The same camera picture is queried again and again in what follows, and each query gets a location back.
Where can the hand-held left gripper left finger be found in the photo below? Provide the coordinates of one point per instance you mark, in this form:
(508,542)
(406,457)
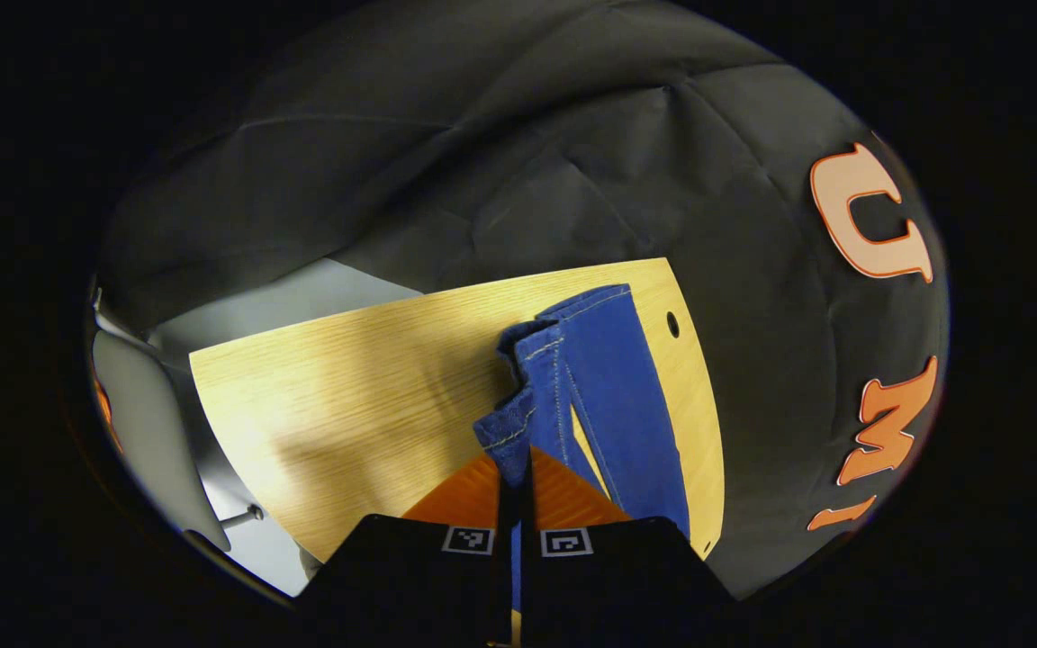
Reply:
(419,576)

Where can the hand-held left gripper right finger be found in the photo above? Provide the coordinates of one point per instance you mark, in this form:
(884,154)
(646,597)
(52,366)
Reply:
(626,576)

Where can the blue denim jeans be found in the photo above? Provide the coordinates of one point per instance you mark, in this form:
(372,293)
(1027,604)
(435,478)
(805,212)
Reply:
(608,387)

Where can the grey chair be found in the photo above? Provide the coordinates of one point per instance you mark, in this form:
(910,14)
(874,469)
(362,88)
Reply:
(145,423)

